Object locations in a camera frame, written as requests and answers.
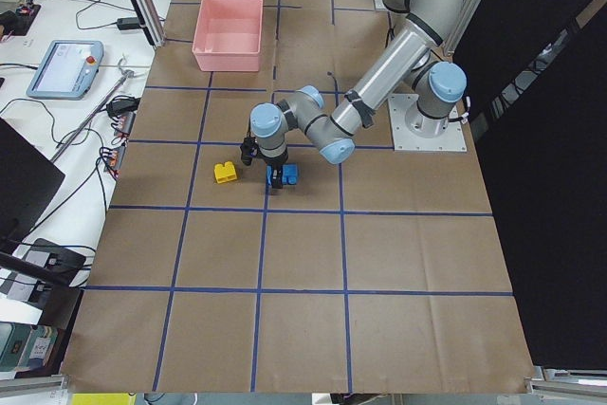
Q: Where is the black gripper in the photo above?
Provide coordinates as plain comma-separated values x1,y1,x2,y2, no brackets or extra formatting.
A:
259,152,288,195

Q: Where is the blue toy block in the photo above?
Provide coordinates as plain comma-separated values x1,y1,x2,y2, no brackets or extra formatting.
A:
272,163,299,188

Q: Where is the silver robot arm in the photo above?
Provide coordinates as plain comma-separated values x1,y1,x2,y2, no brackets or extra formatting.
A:
240,0,467,189

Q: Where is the pink plastic box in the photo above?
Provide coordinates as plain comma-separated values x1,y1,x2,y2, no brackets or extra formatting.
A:
192,0,264,72

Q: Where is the yellow toy block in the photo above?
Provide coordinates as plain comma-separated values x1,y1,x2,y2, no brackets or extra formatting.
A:
213,161,238,184

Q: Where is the black power adapter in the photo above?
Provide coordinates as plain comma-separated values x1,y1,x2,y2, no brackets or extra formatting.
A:
116,17,141,30

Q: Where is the blue teach pendant tablet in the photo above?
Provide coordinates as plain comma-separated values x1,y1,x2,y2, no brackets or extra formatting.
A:
27,40,104,100

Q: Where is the black laptop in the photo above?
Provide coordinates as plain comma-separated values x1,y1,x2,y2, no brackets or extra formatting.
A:
0,120,64,253

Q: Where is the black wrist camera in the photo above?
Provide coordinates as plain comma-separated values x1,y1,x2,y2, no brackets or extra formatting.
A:
240,137,258,166

